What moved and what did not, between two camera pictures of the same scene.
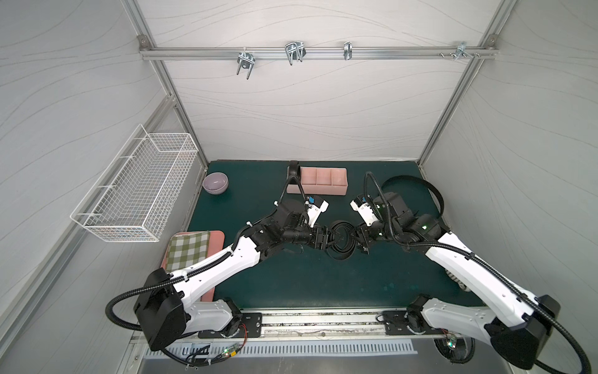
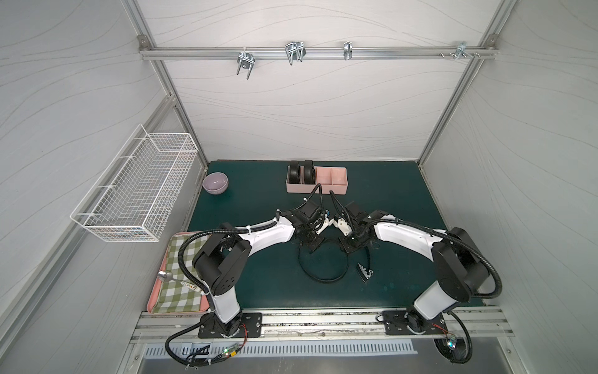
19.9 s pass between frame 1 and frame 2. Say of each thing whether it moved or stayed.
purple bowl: stayed
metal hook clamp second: stayed
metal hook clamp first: stayed
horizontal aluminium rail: stayed
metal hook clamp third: stayed
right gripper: moved
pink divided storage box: stayed
